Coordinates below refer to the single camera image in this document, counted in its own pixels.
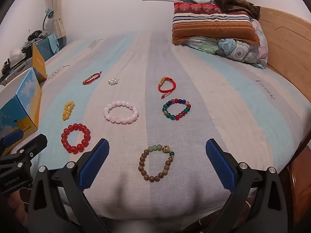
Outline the yellow bead bracelet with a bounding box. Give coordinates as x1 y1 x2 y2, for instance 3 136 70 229
62 101 75 121

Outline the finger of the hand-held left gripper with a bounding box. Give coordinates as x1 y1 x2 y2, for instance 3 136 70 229
11 134 48 163
0 130 23 148

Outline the blue and yellow cardboard box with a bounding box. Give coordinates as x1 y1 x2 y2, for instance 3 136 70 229
0 42 47 151

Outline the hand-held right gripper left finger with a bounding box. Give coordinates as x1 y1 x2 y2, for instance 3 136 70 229
28 138 110 233

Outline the floral quilt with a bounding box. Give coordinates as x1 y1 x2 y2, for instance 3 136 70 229
182 19 269 70

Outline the person's left hand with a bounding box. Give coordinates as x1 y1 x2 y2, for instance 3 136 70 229
7 189 29 221

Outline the teal suitcase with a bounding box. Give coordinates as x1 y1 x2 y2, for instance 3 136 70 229
36 34 60 61

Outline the thick red cord bracelet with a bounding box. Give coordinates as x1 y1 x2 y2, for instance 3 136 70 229
158 76 177 99

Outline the pink bead bracelet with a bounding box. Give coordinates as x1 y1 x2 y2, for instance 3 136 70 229
103 100 139 125

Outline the striped pillow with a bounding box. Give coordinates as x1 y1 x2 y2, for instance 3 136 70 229
171 2 260 46

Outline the red bead bracelet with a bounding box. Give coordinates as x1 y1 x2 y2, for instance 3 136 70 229
61 123 91 154

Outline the wooden bead bracelet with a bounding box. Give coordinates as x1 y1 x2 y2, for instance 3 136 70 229
138 144 176 183

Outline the grey suitcase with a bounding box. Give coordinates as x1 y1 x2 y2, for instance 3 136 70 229
0 58 33 85

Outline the multicolour glass bead bracelet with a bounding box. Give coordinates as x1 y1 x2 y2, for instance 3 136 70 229
162 98 191 121

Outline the cream curtain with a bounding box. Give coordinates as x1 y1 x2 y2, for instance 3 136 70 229
49 0 67 48

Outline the wooden bed frame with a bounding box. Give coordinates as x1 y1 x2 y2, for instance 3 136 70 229
253 7 311 224

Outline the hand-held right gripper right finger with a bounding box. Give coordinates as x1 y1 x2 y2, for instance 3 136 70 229
205 138 288 233

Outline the white plastic bag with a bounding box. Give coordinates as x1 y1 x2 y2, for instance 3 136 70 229
8 48 25 61

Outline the thin red cord bracelet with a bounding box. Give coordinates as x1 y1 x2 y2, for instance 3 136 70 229
83 71 102 85

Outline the blue desk lamp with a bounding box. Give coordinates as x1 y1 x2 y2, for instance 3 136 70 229
42 8 54 32

